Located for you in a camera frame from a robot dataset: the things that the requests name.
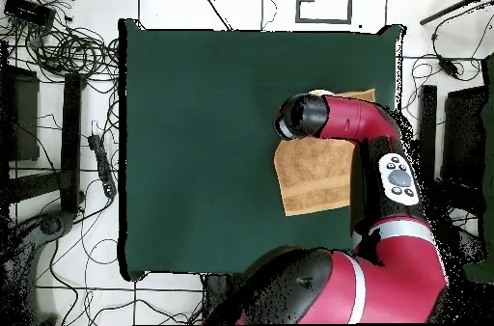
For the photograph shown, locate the orange terry towel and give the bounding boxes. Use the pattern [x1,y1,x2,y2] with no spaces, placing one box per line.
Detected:
[273,88,377,218]

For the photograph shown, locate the black flat bar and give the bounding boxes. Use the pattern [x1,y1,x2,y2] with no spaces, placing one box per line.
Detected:
[416,84,438,188]
[60,72,83,214]

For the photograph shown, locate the dark green table cloth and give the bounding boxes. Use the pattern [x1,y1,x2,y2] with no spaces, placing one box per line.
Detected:
[117,17,406,283]

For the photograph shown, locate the black power strip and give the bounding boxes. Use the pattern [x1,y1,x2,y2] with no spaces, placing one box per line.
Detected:
[87,132,118,199]

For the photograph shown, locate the grey chair base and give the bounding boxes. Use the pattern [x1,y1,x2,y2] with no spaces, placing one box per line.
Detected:
[0,209,75,323]

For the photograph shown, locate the black panel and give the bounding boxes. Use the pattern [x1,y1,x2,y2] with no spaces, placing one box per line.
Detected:
[441,86,487,188]
[0,65,41,163]

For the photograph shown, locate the black power adapter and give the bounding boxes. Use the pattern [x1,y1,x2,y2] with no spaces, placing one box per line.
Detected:
[437,56,461,79]

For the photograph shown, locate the black rod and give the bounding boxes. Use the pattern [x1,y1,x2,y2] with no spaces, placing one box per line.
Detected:
[419,0,494,26]

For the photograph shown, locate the black rectangular box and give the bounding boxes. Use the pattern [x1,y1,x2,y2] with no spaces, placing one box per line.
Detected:
[3,0,57,28]

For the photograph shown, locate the long black cable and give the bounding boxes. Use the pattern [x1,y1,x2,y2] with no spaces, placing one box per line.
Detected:
[188,0,233,31]

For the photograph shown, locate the tangle of black cables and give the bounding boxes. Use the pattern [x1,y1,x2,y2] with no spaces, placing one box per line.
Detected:
[0,0,121,84]

